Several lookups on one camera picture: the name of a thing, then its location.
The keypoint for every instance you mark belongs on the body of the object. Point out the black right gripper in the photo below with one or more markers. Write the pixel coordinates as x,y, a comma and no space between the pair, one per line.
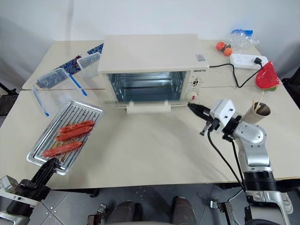
212,125

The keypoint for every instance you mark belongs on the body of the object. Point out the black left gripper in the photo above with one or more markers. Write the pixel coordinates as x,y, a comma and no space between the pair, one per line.
32,188

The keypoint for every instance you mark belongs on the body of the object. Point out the silver ribbed baking tray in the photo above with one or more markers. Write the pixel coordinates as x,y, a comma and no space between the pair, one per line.
77,112

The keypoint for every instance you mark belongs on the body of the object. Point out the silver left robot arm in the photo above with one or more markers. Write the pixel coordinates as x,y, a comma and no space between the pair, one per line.
11,214

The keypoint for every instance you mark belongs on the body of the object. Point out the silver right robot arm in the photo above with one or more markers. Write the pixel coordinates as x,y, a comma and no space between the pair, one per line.
254,150

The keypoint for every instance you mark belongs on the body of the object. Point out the red sausage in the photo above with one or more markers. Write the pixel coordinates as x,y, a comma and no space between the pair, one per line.
77,124
72,134
62,148

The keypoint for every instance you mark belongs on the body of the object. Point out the cream oven knob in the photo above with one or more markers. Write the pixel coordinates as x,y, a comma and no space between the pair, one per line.
196,83

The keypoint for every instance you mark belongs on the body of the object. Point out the cream toaster oven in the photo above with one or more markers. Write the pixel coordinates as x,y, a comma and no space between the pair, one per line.
150,54

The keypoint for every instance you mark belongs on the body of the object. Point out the wooden skewer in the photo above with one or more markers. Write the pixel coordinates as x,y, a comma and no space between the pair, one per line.
256,105

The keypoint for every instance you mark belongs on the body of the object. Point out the brown paper cup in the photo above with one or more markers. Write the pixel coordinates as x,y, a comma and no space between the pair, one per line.
256,114

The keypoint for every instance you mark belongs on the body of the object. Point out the orange toy tomato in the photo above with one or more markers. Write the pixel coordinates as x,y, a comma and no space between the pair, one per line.
220,45
227,51

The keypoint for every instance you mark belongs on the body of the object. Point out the white power strip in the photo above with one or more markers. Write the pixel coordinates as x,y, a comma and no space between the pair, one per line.
243,60

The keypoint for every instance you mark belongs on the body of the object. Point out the watermelon slice toy on stick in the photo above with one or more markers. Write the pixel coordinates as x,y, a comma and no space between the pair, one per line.
267,76

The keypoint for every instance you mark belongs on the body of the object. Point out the clear plastic bag blue strip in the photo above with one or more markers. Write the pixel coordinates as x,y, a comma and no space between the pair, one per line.
243,39

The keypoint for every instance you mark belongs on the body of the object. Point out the clear container with blue clips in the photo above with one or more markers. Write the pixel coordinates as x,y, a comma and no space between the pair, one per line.
52,80

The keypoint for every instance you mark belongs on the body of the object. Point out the dark rounded shape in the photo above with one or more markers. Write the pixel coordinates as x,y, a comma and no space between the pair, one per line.
126,212
184,209

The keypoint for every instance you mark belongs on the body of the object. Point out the red chili pepper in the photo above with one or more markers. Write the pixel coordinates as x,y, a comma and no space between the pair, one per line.
77,61

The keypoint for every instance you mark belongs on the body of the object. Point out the white mesh basket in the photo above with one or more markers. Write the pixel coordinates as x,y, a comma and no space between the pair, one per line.
90,63

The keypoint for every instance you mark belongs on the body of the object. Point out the blue patterned cloth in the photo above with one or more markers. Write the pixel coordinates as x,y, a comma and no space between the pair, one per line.
93,50

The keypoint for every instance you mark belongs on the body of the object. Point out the white sneaker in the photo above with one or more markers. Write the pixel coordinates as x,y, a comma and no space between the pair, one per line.
287,201

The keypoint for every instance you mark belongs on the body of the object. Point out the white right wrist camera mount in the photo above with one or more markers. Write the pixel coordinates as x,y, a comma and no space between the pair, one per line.
222,110

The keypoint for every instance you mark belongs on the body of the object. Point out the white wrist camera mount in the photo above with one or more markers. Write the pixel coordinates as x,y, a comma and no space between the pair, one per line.
9,187
222,110

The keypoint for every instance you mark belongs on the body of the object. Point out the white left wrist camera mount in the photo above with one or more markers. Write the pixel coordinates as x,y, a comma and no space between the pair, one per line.
9,187

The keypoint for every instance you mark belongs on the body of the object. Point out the metal floor bracket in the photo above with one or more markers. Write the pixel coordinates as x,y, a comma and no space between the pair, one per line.
97,214
222,208

